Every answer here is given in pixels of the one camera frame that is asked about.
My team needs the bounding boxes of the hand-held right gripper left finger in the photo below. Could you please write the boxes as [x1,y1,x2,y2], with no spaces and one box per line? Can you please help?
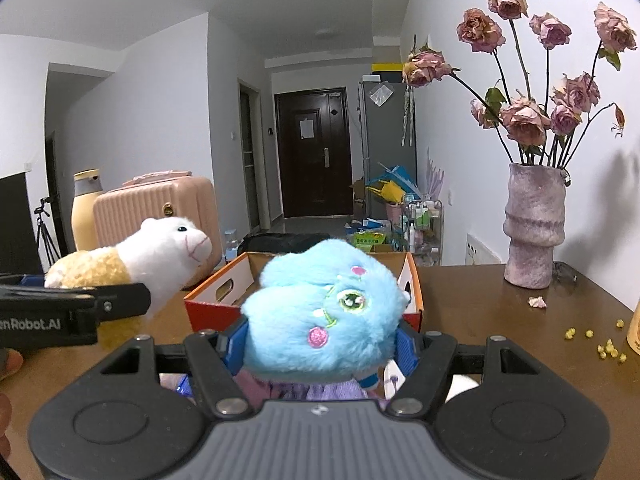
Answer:
[82,317,253,420]

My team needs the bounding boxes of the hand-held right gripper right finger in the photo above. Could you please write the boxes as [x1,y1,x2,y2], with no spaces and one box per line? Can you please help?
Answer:
[385,321,551,420]

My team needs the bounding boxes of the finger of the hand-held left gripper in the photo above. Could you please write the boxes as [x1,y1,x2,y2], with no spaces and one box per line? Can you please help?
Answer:
[95,282,152,322]

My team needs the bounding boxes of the white yellow alpaca plush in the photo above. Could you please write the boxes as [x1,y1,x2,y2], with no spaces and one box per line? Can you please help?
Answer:
[44,216,213,351]

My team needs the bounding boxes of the orange cardboard box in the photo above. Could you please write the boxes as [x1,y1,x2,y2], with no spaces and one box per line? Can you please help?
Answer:
[184,251,426,333]

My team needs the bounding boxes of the blue plush doll purple dress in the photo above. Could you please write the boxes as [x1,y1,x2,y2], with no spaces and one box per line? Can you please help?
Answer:
[235,239,411,402]

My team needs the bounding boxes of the person's left hand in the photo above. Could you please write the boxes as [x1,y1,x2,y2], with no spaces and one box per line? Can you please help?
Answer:
[0,349,24,458]

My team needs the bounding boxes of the yellow bottle grey lid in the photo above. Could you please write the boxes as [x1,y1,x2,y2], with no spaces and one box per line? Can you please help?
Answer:
[71,169,104,252]

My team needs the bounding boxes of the black tripod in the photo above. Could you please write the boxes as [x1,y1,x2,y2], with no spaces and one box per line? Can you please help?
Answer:
[34,197,61,266]

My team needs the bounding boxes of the pink ribbed suitcase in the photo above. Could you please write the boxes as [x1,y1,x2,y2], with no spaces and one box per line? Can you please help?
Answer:
[92,176,223,291]

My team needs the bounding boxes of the black flat panel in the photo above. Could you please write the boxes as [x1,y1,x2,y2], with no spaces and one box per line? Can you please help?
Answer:
[0,172,45,277]

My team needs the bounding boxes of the black bag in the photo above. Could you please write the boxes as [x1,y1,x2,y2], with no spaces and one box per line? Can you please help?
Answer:
[242,232,341,256]

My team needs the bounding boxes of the green snack pack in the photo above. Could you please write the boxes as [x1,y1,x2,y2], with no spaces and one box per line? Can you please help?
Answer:
[348,230,387,250]

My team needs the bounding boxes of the pink cloth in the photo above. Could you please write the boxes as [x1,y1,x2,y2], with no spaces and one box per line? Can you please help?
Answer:
[121,170,193,187]

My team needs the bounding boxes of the metal cart with bottles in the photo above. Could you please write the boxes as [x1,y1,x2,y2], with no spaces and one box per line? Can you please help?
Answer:
[400,199,445,267]

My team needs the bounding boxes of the scattered yellow flower bits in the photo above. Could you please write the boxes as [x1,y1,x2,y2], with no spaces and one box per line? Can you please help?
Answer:
[564,317,628,363]

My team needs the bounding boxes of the blue yellow clutter pile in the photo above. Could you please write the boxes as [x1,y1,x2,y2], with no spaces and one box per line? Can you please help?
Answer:
[365,162,417,206]

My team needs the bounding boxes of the pink textured vase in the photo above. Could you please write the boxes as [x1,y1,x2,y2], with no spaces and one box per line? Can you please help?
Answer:
[503,162,568,290]

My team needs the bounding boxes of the dark wooden door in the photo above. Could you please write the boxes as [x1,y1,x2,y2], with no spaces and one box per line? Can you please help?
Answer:
[274,87,355,219]

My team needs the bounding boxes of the grey refrigerator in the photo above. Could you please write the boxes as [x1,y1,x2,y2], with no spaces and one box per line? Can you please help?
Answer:
[359,80,417,221]

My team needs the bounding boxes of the tan container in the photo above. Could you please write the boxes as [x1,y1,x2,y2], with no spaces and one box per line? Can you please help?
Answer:
[625,300,640,356]

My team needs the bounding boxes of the clear folded umbrella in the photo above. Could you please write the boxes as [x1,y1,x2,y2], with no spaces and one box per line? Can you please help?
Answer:
[401,85,416,147]

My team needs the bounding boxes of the clear plastic bag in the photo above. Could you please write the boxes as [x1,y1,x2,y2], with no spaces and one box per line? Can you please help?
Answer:
[370,82,396,107]

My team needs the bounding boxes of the bunch of dried pink roses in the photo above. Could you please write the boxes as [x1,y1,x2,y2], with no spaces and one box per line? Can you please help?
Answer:
[402,0,638,168]

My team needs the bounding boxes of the yellow black box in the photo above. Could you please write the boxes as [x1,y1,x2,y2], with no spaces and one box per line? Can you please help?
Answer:
[372,62,403,83]

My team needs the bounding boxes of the purple wall decoration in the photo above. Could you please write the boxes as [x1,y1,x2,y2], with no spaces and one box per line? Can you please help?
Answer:
[425,147,446,197]

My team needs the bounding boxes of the side door frame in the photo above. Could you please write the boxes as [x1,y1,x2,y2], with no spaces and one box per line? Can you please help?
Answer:
[239,80,262,231]

